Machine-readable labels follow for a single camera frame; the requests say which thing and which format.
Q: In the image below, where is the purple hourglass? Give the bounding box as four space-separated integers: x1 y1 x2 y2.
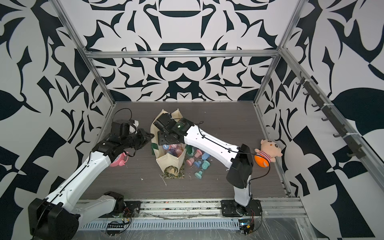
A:
175 148 184 158

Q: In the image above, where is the cream canvas tote bag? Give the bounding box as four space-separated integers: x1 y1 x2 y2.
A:
150 121 187 179

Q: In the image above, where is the teal hourglass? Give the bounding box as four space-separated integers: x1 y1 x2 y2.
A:
201 160 211 170
195 170 204 180

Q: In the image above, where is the teal hourglass front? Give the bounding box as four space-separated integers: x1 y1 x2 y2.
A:
195 170 204 180

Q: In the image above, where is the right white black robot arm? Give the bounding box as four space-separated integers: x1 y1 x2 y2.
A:
153 113 254 207

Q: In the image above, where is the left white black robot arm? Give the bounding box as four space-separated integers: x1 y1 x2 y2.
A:
28 120 154 240

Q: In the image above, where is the blue hourglass front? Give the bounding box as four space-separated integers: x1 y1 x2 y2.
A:
194 161 202 168

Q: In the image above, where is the blue hourglass centre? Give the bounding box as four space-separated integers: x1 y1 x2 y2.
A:
201 153 210 161

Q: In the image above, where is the pink alarm clock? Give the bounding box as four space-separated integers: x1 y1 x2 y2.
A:
110 152 129 167

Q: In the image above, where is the pink-faced plush doll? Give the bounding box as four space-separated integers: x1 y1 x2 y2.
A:
254 139 283 168

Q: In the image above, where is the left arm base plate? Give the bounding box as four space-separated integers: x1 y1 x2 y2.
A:
122 201 142 219

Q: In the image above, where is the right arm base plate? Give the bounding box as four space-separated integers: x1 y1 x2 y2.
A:
221 199 263 218

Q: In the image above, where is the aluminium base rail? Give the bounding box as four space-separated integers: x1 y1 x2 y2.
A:
74 196 310 221

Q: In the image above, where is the black wall hook rack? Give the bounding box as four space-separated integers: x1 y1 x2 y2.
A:
297 73 367 159

